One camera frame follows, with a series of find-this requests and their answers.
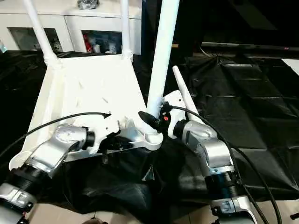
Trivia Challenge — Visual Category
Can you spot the white plastic table leg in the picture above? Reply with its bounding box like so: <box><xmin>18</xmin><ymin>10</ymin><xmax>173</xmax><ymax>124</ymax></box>
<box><xmin>22</xmin><ymin>0</ymin><xmax>62</xmax><ymax>69</ymax></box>
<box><xmin>137</xmin><ymin>0</ymin><xmax>181</xmax><ymax>139</ymax></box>
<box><xmin>119</xmin><ymin>0</ymin><xmax>135</xmax><ymax>63</ymax></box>
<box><xmin>171</xmin><ymin>65</ymin><xmax>202</xmax><ymax>122</ymax></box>

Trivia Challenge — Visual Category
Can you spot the black mat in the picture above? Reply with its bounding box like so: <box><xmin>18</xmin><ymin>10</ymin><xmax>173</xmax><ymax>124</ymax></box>
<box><xmin>0</xmin><ymin>49</ymin><xmax>299</xmax><ymax>215</ymax></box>

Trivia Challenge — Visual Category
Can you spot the red bottle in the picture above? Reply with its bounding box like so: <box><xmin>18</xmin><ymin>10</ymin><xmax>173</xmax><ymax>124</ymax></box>
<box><xmin>84</xmin><ymin>35</ymin><xmax>93</xmax><ymax>52</ymax></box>

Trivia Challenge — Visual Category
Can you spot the large black case yellow label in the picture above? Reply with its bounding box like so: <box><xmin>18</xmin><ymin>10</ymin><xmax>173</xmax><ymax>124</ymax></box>
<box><xmin>141</xmin><ymin>0</ymin><xmax>204</xmax><ymax>59</ymax></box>

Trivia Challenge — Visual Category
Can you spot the grey metal bar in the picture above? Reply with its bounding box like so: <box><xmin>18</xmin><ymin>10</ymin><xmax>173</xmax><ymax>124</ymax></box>
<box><xmin>200</xmin><ymin>42</ymin><xmax>299</xmax><ymax>54</ymax></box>

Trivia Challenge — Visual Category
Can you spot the white cabinet with glass doors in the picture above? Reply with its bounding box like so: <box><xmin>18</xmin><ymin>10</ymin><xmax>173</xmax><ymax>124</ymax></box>
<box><xmin>0</xmin><ymin>4</ymin><xmax>142</xmax><ymax>56</ymax></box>

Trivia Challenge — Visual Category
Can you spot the white flat panel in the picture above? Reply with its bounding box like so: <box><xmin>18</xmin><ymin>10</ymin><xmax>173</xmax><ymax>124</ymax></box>
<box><xmin>281</xmin><ymin>58</ymin><xmax>299</xmax><ymax>77</ymax></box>

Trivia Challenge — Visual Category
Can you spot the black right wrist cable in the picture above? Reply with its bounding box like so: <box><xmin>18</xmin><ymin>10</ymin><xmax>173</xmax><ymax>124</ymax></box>
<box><xmin>170</xmin><ymin>105</ymin><xmax>281</xmax><ymax>224</ymax></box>

